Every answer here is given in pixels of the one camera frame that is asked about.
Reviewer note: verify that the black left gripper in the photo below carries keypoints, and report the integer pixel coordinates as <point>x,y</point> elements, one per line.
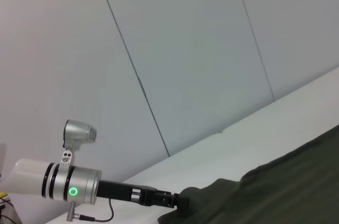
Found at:
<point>119,191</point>

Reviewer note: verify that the dark green shirt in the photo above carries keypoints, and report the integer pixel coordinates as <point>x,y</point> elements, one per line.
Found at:
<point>278,187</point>

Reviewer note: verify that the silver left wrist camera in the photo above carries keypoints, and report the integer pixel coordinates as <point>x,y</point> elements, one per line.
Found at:
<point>78,134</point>

